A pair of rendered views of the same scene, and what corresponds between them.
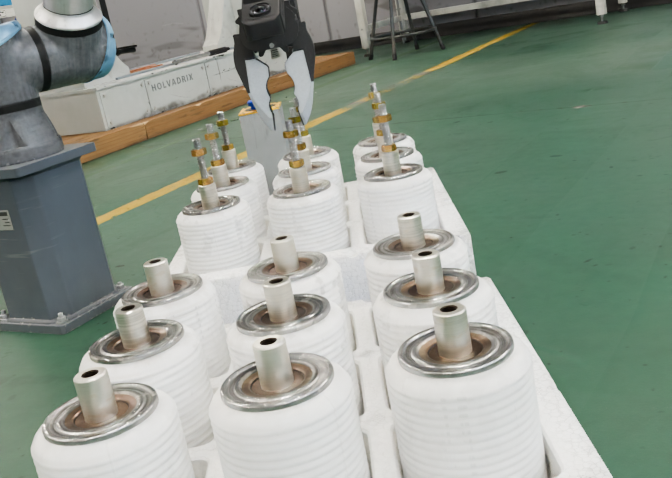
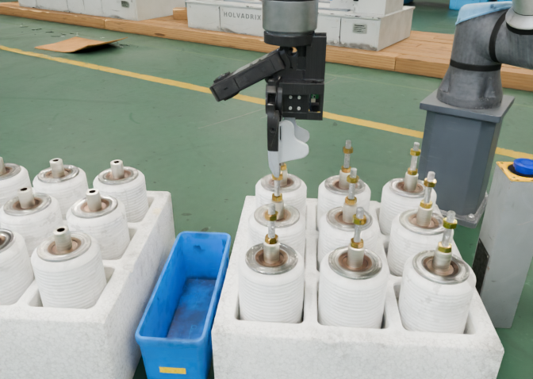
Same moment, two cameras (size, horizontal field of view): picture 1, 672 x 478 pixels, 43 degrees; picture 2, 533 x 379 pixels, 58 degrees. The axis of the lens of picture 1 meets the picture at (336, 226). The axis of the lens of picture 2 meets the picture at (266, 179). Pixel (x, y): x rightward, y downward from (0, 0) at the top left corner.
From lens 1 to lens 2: 1.26 m
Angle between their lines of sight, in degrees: 85
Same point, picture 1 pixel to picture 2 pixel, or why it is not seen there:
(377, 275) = not seen: hidden behind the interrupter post
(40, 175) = (440, 115)
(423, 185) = (245, 279)
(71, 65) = (511, 53)
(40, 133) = (462, 89)
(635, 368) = not seen: outside the picture
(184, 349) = (38, 185)
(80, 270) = (439, 185)
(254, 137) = (494, 188)
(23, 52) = (481, 29)
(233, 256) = not seen: hidden behind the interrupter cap
